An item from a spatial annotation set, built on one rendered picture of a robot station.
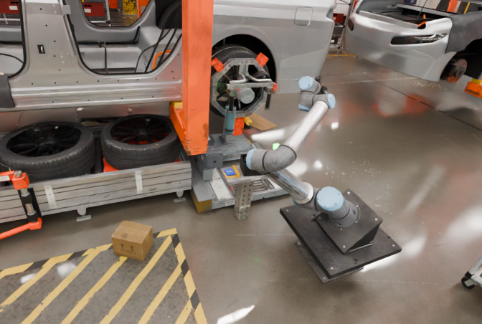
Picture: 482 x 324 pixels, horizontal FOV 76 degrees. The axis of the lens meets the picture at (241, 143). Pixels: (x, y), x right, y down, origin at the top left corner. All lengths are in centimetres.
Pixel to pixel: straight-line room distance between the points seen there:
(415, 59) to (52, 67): 391
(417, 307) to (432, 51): 301
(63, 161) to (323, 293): 204
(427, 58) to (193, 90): 318
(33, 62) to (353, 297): 269
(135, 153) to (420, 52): 353
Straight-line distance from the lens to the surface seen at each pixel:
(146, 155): 254
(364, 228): 217
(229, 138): 314
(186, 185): 265
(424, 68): 457
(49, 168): 258
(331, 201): 201
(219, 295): 219
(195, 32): 204
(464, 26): 462
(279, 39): 289
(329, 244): 219
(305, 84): 203
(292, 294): 226
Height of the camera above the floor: 184
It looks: 31 degrees down
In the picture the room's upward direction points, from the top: 6 degrees clockwise
